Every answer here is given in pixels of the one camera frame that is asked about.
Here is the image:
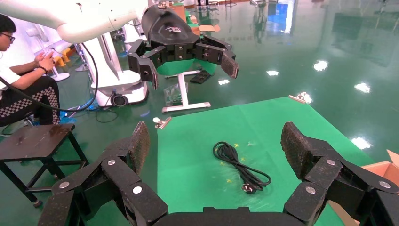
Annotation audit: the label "white metal table leg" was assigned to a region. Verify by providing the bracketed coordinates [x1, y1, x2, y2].
[161, 70, 212, 113]

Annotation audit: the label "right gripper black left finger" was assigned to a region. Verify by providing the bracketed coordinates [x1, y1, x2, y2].
[37, 121, 169, 226]

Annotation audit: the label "thick black power cable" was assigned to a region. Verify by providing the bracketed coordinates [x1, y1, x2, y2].
[212, 141, 272, 195]

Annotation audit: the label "green background table cover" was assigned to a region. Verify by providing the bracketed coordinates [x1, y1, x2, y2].
[156, 57, 217, 77]

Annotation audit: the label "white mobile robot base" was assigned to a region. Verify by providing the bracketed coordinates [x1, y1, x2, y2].
[82, 31, 149, 108]

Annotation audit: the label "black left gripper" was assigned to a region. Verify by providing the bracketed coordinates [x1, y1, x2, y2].
[127, 4, 239, 90]

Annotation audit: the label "silver metal binder clip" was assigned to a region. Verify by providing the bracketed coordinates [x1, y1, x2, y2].
[152, 117, 172, 129]
[288, 92, 312, 104]

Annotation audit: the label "brown background cardboard pieces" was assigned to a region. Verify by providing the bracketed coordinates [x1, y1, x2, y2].
[169, 4, 220, 36]

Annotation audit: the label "green table cloth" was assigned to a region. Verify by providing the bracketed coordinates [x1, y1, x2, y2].
[157, 97, 375, 226]

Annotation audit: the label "dark wooden stool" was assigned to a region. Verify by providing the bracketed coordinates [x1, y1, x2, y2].
[0, 123, 89, 208]

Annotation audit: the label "open brown cardboard box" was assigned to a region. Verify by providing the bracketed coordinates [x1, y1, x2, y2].
[327, 149, 399, 226]

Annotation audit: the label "flat black floor item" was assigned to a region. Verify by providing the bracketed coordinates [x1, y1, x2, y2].
[190, 70, 212, 85]

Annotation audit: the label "seated person white shirt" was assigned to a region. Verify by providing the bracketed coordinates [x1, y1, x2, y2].
[0, 14, 61, 127]

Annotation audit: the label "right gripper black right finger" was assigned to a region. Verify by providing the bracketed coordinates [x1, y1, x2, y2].
[280, 121, 399, 226]

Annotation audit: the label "clear plastic bag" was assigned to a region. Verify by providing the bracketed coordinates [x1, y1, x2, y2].
[163, 82, 189, 107]

